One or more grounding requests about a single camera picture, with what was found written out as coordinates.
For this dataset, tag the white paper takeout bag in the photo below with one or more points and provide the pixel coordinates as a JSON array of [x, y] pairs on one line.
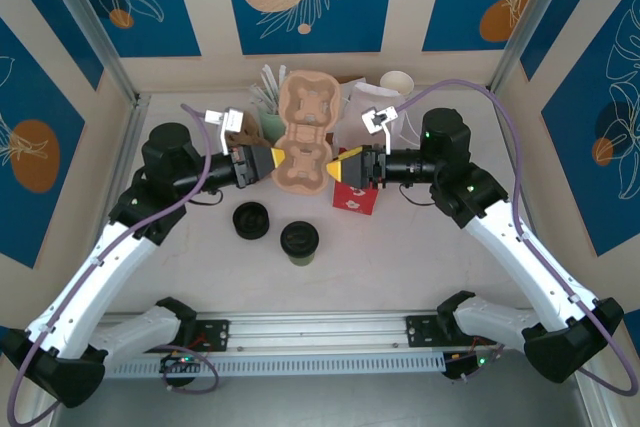
[[352, 129]]

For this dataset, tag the brown pulp cup carrier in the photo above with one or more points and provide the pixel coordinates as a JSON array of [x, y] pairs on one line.
[[305, 112]]

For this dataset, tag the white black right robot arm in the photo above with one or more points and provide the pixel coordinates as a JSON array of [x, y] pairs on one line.
[[530, 267]]

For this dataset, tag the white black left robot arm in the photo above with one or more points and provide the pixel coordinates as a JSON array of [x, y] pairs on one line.
[[100, 277]]

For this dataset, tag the brown pulp carrier stack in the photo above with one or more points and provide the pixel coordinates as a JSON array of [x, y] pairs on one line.
[[250, 134]]

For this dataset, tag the red white floral box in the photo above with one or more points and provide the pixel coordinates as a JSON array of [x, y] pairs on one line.
[[355, 202]]

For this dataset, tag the mint green straw cup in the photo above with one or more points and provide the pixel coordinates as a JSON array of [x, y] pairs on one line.
[[270, 124]]

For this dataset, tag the white paper napkins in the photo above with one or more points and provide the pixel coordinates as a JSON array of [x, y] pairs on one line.
[[349, 102]]

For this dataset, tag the white wrapped straw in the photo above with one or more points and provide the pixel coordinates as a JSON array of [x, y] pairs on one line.
[[266, 78], [256, 94], [281, 72]]

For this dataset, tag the white green paper cup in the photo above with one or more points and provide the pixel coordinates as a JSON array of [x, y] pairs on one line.
[[396, 82]]

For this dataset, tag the brown cardboard napkin box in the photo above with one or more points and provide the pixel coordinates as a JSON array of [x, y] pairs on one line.
[[351, 79]]

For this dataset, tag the black mounting plate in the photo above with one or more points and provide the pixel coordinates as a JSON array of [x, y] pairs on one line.
[[215, 334], [422, 331]]

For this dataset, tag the black controller board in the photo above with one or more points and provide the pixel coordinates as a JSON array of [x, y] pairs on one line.
[[180, 364], [462, 367]]

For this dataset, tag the aluminium side rail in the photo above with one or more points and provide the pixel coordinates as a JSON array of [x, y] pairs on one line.
[[121, 147], [504, 119]]

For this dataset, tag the aluminium frame post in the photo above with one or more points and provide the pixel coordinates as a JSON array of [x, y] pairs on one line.
[[96, 32], [529, 22]]

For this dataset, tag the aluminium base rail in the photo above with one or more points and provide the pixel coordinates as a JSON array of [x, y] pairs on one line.
[[320, 332]]

